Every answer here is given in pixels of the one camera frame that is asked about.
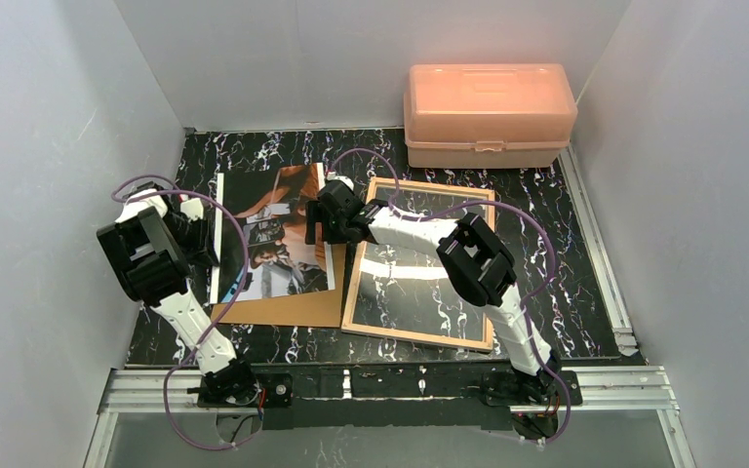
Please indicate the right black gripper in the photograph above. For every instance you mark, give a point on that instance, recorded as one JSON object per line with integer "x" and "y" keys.
{"x": 321, "y": 223}

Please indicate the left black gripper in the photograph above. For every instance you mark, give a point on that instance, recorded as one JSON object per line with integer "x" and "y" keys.
{"x": 200, "y": 240}

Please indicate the printed photo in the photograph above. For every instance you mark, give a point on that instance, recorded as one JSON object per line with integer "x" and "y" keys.
{"x": 264, "y": 255}

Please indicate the picture frame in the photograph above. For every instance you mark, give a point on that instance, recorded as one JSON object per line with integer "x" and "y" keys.
{"x": 421, "y": 261}

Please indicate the clear acrylic sheet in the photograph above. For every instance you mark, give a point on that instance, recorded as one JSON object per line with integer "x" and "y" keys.
{"x": 413, "y": 278}

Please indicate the brown backing board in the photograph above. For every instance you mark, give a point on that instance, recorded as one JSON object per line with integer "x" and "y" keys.
{"x": 317, "y": 309}

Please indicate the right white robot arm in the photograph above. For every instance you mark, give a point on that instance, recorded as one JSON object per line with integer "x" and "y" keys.
{"x": 479, "y": 267}

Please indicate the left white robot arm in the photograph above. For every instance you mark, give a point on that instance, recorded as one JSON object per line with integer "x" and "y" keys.
{"x": 151, "y": 247}

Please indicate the orange plastic storage box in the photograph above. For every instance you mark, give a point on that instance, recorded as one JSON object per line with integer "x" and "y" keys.
{"x": 487, "y": 116}

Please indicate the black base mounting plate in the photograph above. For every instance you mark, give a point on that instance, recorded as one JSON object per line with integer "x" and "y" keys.
{"x": 401, "y": 395}

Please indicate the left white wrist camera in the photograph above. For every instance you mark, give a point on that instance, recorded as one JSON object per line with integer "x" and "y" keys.
{"x": 193, "y": 208}

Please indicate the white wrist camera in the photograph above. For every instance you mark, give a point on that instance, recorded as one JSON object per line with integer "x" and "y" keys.
{"x": 332, "y": 176}
{"x": 193, "y": 208}

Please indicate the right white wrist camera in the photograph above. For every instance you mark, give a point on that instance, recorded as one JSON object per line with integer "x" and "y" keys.
{"x": 332, "y": 176}

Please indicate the aluminium rail frame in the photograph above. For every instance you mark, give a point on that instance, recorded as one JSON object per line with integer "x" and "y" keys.
{"x": 581, "y": 314}

